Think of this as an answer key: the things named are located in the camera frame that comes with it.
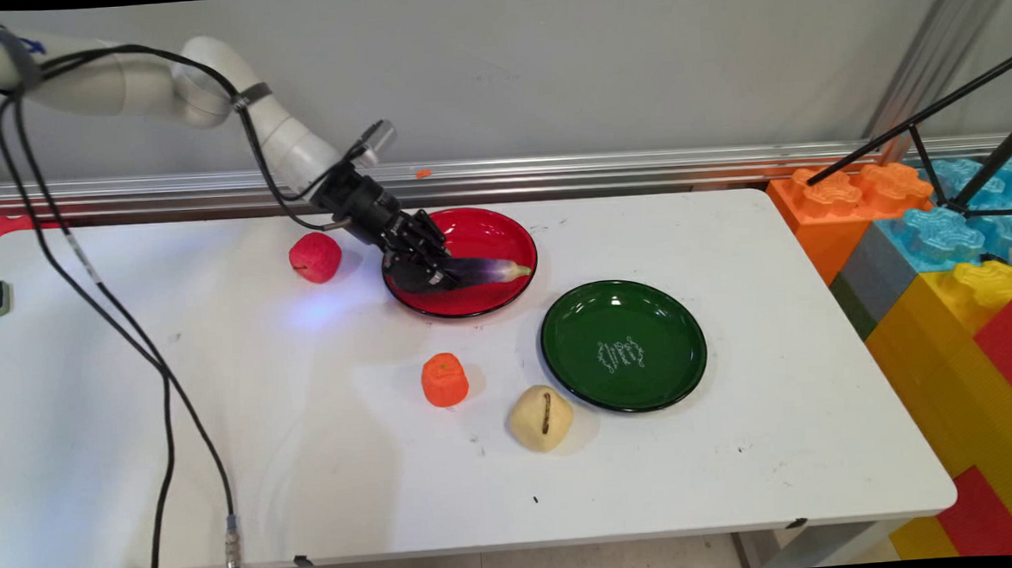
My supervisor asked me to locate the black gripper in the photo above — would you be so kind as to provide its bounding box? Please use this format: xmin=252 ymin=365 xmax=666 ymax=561
xmin=313 ymin=158 xmax=461 ymax=300

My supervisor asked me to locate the purple toy eggplant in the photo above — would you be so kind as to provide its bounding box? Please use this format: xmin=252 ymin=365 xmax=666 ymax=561
xmin=444 ymin=254 xmax=534 ymax=290

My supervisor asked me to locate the red plate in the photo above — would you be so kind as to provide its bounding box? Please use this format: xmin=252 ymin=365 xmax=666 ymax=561
xmin=378 ymin=203 xmax=542 ymax=323

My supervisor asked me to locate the red toy apple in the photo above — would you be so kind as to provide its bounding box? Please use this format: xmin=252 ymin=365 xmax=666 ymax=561
xmin=287 ymin=230 xmax=344 ymax=286

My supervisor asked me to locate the orange toy fruit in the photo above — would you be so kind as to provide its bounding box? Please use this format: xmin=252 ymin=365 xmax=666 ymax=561
xmin=420 ymin=351 xmax=471 ymax=410

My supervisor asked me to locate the pale yellow toy potato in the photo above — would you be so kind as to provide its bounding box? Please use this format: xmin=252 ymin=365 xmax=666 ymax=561
xmin=506 ymin=383 xmax=577 ymax=455

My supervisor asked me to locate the green plate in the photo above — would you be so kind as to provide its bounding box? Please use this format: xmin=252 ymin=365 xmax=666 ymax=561
xmin=537 ymin=275 xmax=712 ymax=418

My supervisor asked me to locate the orange giant building block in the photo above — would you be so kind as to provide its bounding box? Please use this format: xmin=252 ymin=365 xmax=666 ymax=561
xmin=765 ymin=160 xmax=940 ymax=290

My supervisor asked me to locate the grey giant building block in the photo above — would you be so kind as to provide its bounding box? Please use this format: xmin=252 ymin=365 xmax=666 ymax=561
xmin=825 ymin=221 xmax=925 ymax=343

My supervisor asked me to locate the white table leg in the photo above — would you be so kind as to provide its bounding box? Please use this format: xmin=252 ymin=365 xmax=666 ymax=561
xmin=731 ymin=518 xmax=913 ymax=568

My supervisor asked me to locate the black tripod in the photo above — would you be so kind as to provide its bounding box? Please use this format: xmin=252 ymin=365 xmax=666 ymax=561
xmin=799 ymin=52 xmax=1012 ymax=228

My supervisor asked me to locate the blue giant building block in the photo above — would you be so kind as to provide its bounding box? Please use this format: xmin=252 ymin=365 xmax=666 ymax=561
xmin=872 ymin=156 xmax=1012 ymax=277

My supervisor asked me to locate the yellow giant building block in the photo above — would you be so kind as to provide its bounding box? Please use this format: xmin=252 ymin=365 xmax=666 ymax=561
xmin=861 ymin=259 xmax=1012 ymax=564

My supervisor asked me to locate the low red giant building block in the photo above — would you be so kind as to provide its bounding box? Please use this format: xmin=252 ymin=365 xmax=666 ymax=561
xmin=933 ymin=463 xmax=1012 ymax=561

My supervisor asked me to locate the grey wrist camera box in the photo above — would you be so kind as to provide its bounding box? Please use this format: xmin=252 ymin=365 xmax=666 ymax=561
xmin=349 ymin=119 xmax=400 ymax=169

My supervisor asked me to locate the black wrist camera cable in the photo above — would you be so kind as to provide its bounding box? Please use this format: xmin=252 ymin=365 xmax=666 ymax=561
xmin=0 ymin=31 xmax=359 ymax=251

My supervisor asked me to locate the aluminium rail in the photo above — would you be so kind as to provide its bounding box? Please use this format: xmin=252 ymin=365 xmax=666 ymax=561
xmin=0 ymin=130 xmax=1012 ymax=230

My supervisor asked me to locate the black cable with metal connector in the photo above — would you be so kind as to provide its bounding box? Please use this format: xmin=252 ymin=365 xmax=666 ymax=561
xmin=10 ymin=83 xmax=245 ymax=568

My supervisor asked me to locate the plain black cable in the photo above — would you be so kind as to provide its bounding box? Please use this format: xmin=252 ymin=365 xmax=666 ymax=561
xmin=0 ymin=86 xmax=184 ymax=568

